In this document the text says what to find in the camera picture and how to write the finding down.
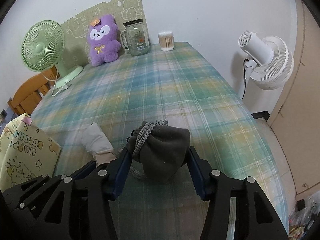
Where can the glass mason jar mug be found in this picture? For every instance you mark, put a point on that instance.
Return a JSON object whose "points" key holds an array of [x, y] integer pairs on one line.
{"points": [[134, 38]]}

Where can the yellow cartoon storage box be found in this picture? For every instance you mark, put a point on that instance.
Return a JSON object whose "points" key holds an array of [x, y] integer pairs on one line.
{"points": [[26, 152]]}

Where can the white standing fan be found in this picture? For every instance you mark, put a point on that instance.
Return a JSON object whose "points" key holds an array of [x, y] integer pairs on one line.
{"points": [[269, 64]]}

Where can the wooden bed headboard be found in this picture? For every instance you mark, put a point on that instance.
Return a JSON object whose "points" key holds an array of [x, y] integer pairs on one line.
{"points": [[29, 95]]}

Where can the plaid tablecloth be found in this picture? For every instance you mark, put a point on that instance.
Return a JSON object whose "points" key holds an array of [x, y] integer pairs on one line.
{"points": [[179, 86]]}

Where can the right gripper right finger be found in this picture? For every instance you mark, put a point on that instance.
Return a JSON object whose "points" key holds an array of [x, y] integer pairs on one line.
{"points": [[255, 216]]}

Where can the green desk fan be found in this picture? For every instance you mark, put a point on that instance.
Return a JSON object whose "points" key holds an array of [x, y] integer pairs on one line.
{"points": [[43, 47]]}

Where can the wall power outlet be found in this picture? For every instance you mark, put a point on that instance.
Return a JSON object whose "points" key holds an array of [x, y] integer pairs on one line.
{"points": [[3, 115]]}

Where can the cotton swab container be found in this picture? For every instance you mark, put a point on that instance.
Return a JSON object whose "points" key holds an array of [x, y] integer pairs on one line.
{"points": [[166, 40]]}

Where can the beige wooden door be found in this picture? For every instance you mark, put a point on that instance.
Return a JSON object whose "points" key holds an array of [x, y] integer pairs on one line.
{"points": [[295, 119]]}

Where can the white socks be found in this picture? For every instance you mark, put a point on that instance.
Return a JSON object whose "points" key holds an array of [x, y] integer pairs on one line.
{"points": [[97, 144]]}

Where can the patterned cardboard backdrop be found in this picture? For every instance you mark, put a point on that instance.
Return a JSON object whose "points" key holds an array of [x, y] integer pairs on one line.
{"points": [[76, 50]]}

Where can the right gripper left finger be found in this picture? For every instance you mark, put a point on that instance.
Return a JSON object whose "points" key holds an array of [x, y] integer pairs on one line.
{"points": [[105, 192]]}

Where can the purple plush toy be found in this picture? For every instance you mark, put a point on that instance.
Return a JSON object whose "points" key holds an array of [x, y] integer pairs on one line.
{"points": [[102, 38]]}

